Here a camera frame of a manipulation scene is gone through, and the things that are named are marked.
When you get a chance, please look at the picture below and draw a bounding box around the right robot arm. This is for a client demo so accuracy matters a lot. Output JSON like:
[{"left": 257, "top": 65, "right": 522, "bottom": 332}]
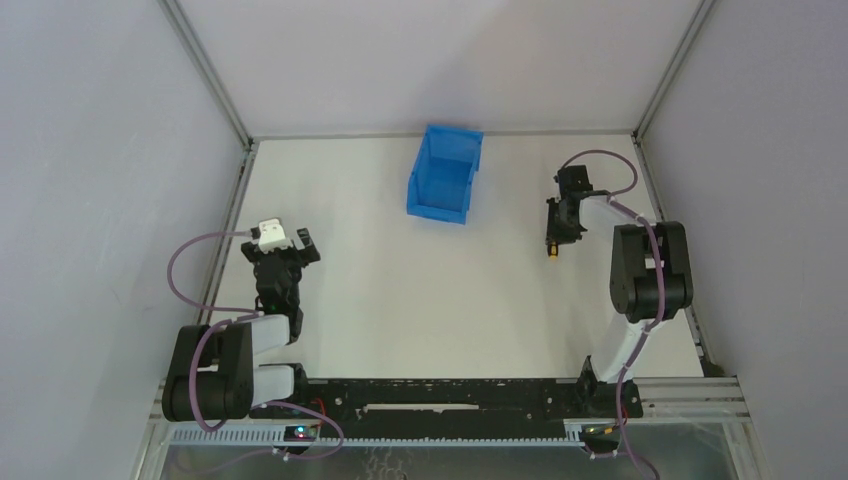
[{"left": 545, "top": 166, "right": 694, "bottom": 400}]

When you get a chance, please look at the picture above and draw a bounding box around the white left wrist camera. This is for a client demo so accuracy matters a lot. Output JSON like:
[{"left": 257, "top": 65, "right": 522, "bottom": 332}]
[{"left": 256, "top": 218, "right": 293, "bottom": 253}]

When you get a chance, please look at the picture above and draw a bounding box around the blue plastic bin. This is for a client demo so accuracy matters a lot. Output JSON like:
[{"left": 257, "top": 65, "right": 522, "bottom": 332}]
[{"left": 406, "top": 125, "right": 484, "bottom": 225}]

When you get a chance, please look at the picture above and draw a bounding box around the grey slotted cable duct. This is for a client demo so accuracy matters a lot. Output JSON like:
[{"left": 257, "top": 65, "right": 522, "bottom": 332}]
[{"left": 170, "top": 424, "right": 585, "bottom": 447}]

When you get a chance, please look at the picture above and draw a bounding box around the small electronics board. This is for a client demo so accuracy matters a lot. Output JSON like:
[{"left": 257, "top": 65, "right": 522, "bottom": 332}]
[{"left": 283, "top": 425, "right": 320, "bottom": 443}]

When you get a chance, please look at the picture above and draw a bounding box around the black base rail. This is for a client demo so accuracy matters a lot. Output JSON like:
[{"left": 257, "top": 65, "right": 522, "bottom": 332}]
[{"left": 290, "top": 378, "right": 644, "bottom": 438}]

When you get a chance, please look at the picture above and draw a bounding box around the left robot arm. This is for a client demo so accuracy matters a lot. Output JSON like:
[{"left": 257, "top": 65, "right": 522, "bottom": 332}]
[{"left": 162, "top": 219, "right": 321, "bottom": 431}]

